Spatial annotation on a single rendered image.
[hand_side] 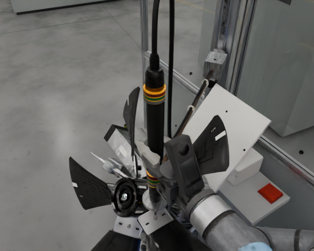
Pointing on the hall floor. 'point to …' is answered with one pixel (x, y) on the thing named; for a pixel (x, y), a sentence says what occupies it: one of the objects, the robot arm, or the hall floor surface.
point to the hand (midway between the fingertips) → (148, 138)
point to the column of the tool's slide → (230, 31)
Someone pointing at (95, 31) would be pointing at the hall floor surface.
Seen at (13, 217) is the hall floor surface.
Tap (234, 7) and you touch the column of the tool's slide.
